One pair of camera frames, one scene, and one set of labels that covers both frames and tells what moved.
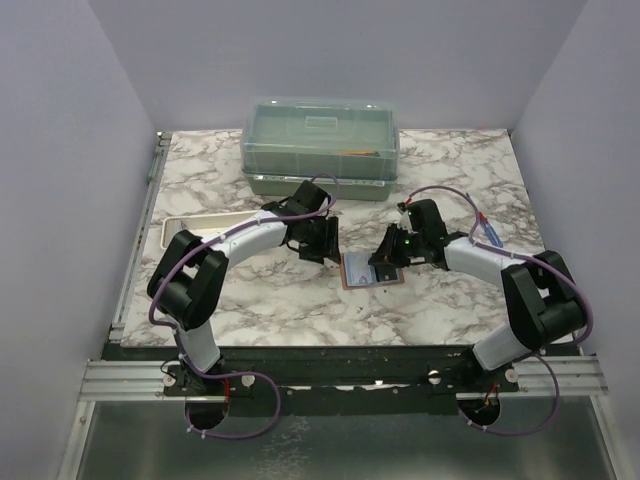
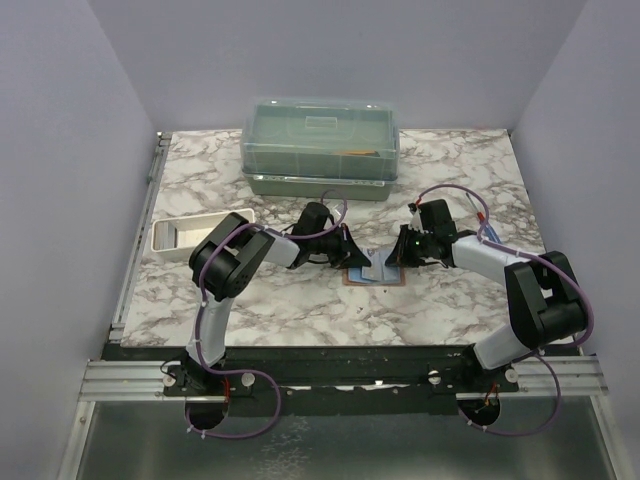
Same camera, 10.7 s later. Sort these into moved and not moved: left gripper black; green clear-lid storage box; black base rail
Moved: left gripper black
Not moved: black base rail; green clear-lid storage box
